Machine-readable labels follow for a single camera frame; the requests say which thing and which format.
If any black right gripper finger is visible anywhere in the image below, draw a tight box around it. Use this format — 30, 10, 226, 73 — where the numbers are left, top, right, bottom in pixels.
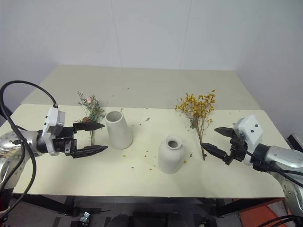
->
214, 127, 237, 138
200, 142, 229, 163

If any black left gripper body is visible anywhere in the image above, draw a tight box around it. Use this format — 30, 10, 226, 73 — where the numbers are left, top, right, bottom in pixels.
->
52, 126, 78, 157

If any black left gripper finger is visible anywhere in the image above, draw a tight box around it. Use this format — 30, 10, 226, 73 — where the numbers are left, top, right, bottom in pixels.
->
71, 145, 108, 159
72, 122, 106, 132

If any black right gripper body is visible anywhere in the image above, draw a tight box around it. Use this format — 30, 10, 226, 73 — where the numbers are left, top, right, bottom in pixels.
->
224, 132, 250, 166

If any tall white cylinder vase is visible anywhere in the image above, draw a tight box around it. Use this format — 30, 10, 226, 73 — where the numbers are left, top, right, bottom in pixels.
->
105, 111, 133, 150

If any white narrow-neck bottle vase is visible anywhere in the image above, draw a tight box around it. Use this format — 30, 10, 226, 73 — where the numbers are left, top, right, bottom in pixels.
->
158, 135, 184, 175

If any green pink dried flower sprig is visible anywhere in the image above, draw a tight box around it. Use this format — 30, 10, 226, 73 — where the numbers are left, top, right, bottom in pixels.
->
76, 91, 107, 146

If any yellow dried flower bunch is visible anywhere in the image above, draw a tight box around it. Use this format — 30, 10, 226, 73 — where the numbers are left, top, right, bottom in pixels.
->
175, 89, 217, 161

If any orange floor mat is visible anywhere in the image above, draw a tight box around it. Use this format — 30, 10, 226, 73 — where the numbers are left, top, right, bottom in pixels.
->
233, 198, 292, 227

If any dark rounded robot foot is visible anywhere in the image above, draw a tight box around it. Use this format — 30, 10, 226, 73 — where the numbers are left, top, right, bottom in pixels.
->
109, 213, 131, 227

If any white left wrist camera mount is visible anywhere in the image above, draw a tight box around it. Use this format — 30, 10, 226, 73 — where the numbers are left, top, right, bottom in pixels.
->
41, 106, 66, 154

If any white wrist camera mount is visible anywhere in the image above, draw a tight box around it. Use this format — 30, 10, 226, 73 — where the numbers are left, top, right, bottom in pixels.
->
41, 106, 66, 154
233, 114, 264, 166

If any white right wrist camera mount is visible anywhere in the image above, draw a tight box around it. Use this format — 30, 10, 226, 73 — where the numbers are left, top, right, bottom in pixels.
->
233, 114, 264, 166

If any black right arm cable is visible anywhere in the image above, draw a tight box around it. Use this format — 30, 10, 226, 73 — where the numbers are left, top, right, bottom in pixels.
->
246, 151, 303, 189

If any black table frame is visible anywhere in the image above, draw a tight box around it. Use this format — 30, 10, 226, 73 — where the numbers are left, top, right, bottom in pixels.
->
9, 192, 285, 219

